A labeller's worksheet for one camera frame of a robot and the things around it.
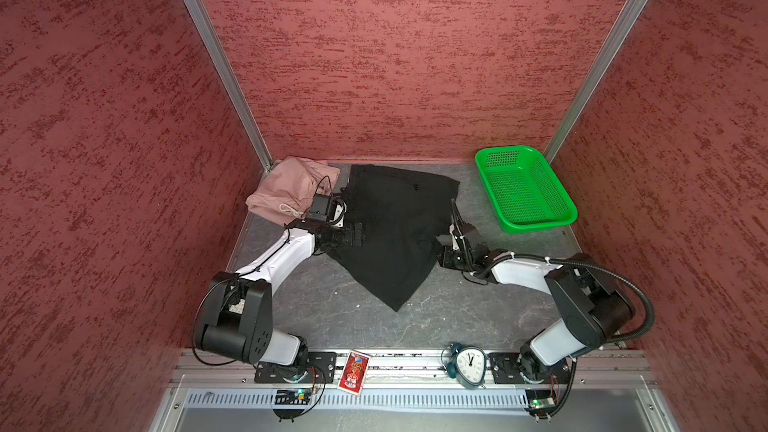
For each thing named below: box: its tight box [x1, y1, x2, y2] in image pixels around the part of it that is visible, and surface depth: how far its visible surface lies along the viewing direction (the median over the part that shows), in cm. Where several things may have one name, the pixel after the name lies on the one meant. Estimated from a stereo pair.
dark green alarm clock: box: [441, 342, 487, 390], surface depth 73 cm
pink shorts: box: [246, 156, 341, 226], surface depth 109 cm
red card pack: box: [337, 350, 371, 396], surface depth 74 cm
